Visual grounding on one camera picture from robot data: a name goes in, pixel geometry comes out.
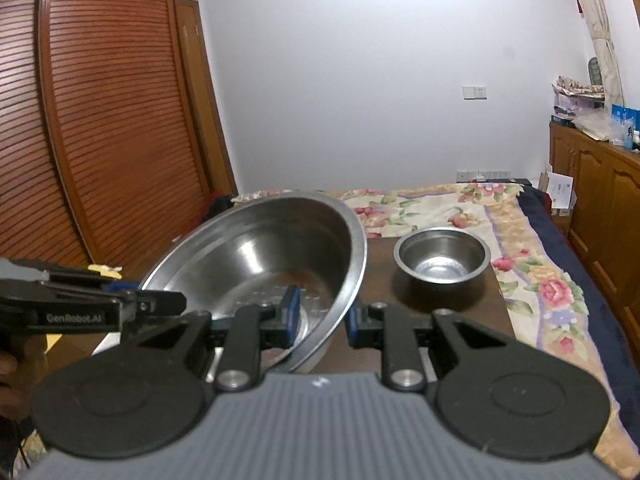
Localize wooden door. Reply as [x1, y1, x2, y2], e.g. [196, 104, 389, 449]
[175, 0, 240, 198]

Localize blue box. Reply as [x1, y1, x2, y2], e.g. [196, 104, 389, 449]
[611, 104, 640, 149]

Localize floral bed cover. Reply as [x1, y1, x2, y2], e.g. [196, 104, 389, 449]
[517, 187, 640, 461]

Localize yellow plush toy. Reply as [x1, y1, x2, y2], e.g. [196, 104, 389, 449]
[87, 263, 124, 281]

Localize wooden louvered wardrobe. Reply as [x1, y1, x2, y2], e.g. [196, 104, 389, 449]
[0, 0, 223, 286]

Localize clear plastic bag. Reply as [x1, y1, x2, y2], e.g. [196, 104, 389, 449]
[575, 112, 614, 142]

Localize cream patterned curtain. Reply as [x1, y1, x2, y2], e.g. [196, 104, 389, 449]
[562, 0, 626, 106]

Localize white cardboard box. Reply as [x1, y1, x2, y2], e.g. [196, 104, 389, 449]
[545, 170, 576, 217]

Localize wall socket strip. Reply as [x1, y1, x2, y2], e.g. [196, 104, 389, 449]
[456, 170, 512, 182]

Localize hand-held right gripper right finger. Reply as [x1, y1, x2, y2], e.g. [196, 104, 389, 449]
[347, 295, 524, 392]

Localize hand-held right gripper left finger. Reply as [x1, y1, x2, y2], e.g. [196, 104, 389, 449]
[120, 285, 302, 395]

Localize dark clothing pile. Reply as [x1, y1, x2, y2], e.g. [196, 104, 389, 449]
[202, 191, 239, 226]

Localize small steel bowl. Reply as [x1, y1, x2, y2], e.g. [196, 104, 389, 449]
[393, 226, 492, 299]

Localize wooden sideboard cabinet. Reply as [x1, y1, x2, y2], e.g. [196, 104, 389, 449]
[549, 122, 640, 321]

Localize patterned cloth bundle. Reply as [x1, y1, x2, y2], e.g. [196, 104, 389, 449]
[552, 76, 606, 96]

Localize purple package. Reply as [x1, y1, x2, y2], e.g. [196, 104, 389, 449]
[554, 94, 604, 114]

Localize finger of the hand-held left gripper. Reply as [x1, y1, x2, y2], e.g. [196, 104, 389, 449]
[47, 266, 139, 294]
[15, 284, 187, 322]

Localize large steel bowl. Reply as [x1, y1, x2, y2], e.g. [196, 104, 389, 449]
[137, 191, 369, 374]

